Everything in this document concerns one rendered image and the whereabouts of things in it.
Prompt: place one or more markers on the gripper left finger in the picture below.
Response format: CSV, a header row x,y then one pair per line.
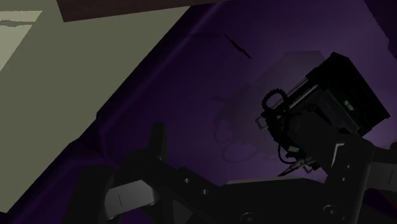
x,y
173,180

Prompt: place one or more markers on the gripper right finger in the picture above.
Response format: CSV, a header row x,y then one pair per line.
x,y
350,167

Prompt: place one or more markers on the thin black stick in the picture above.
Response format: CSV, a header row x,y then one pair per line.
x,y
238,46

